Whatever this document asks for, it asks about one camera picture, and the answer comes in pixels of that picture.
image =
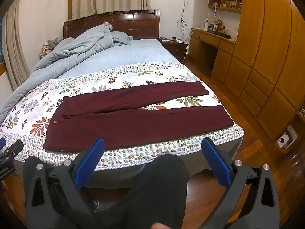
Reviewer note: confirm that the wooden wardrobe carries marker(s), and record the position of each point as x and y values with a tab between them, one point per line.
266	57

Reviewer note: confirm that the pile of crumpled clothes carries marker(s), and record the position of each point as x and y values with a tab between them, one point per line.
47	46

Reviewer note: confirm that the black keyboard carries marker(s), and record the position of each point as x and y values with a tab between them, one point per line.
220	33

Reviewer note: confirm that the grey-blue pillow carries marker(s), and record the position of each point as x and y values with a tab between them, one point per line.
121	38

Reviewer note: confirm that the green shoe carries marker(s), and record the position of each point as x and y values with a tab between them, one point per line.
94	204

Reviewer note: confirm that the white printed box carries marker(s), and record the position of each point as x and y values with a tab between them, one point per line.
287	138

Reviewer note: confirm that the grey-blue duvet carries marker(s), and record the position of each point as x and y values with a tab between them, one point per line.
71	50

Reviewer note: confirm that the floral quilted bedspread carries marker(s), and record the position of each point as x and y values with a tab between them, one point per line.
35	114

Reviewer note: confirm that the dark wooden headboard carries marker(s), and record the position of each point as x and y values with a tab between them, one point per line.
133	23

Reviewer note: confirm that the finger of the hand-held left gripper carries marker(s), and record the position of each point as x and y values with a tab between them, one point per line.
14	148

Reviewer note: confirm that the maroon pants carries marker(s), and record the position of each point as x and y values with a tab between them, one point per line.
133	121

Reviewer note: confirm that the wooden desk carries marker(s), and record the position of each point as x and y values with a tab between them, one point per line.
214	52

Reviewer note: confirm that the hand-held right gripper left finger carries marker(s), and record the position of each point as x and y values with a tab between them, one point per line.
91	163

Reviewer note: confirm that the beige side curtain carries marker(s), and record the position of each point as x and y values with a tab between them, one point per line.
16	47

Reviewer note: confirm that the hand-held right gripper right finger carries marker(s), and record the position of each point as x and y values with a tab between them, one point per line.
216	163

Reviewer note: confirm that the light blue bed sheet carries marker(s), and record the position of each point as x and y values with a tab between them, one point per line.
133	54

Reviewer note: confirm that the white desk lamp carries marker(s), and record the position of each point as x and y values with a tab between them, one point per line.
213	16

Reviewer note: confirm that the person's black trouser leg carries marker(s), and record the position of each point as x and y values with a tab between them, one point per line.
152	190

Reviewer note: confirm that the dark wooden nightstand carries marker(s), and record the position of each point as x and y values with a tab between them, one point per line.
175	49

